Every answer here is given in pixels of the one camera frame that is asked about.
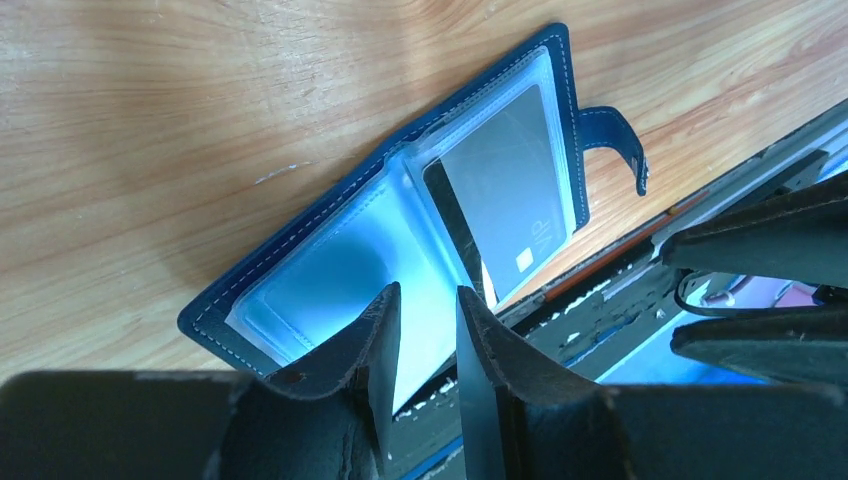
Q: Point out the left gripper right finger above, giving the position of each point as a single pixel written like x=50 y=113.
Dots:
x=525 y=416

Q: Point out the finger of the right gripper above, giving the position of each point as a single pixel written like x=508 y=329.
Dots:
x=786 y=345
x=798 y=236

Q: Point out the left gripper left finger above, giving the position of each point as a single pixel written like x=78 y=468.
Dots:
x=326 y=416

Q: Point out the blue leather card holder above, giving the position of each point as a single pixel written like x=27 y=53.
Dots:
x=379 y=225

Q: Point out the dark grey VIP card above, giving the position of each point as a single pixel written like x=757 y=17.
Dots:
x=498 y=179

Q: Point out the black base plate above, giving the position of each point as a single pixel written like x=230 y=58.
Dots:
x=593 y=316

